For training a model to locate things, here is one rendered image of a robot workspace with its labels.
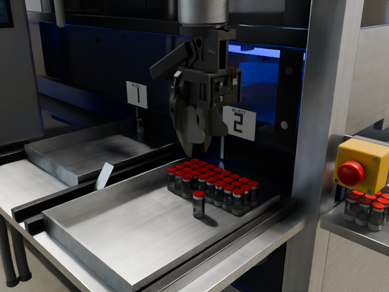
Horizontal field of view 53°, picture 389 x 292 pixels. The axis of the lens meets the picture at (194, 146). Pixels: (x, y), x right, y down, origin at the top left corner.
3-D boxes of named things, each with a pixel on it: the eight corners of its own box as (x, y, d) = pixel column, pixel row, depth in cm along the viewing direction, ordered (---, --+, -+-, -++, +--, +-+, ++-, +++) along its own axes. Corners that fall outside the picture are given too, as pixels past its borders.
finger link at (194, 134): (195, 168, 61) (200, 110, 58) (172, 157, 65) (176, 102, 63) (209, 164, 63) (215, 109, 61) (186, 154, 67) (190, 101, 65)
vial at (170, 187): (172, 185, 84) (172, 166, 82) (179, 189, 82) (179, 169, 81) (165, 189, 82) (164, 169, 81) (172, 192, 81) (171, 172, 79)
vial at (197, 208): (198, 210, 74) (198, 190, 73) (206, 215, 73) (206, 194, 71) (190, 215, 73) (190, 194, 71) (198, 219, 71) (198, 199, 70)
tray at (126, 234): (183, 171, 91) (183, 157, 90) (278, 211, 74) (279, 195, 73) (44, 228, 69) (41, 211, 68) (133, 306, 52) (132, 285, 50)
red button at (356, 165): (343, 176, 67) (347, 154, 65) (367, 183, 64) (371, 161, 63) (333, 183, 64) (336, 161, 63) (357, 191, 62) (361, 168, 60)
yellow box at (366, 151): (349, 171, 73) (355, 134, 70) (389, 183, 68) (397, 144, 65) (330, 183, 68) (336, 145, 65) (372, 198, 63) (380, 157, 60)
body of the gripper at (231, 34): (206, 115, 57) (207, 29, 53) (170, 103, 63) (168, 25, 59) (242, 106, 62) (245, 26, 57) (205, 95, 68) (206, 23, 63)
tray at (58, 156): (134, 127, 121) (133, 116, 120) (193, 149, 104) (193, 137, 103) (26, 157, 99) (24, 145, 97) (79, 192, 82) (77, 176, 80)
